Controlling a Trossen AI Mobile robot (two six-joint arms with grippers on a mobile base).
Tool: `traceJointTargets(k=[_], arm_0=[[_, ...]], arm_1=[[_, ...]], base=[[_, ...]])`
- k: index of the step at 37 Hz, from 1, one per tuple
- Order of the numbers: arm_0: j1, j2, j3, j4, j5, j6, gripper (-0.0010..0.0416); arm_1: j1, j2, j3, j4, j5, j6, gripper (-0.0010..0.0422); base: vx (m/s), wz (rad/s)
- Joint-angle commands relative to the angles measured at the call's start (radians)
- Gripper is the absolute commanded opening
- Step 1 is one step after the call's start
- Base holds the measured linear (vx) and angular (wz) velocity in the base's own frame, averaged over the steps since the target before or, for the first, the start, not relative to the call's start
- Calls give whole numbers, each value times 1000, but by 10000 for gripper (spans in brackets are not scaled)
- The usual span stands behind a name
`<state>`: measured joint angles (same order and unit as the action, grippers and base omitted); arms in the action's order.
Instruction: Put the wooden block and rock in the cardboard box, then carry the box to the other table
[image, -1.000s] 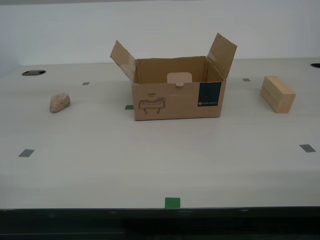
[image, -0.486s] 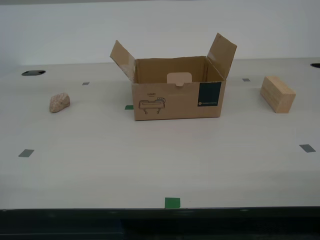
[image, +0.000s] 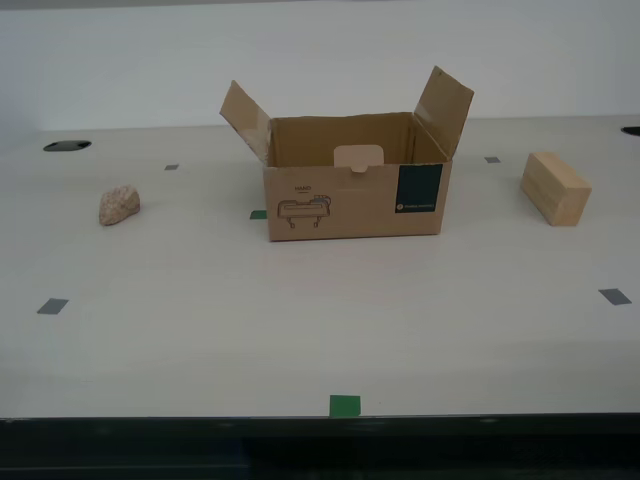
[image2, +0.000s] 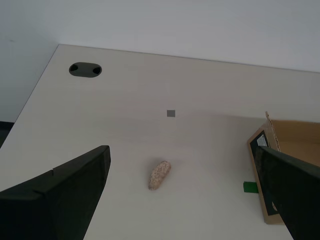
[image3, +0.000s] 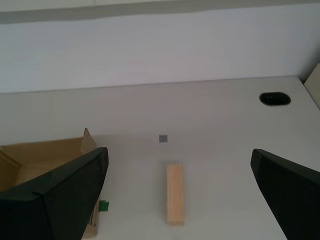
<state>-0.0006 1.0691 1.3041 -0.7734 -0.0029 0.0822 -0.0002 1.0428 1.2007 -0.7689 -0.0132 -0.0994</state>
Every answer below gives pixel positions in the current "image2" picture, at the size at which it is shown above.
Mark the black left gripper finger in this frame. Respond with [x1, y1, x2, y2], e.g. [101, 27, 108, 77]
[0, 145, 111, 240]
[254, 145, 320, 240]

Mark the brown cardboard box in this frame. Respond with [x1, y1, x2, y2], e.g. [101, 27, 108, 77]
[247, 111, 320, 225]

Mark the speckled pink granite rock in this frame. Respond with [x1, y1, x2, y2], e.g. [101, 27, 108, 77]
[148, 160, 172, 191]

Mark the green tape piece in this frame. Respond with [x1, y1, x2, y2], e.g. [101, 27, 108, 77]
[242, 181, 258, 194]

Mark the black oval cable grommet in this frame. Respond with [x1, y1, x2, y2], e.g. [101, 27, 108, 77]
[68, 62, 103, 79]

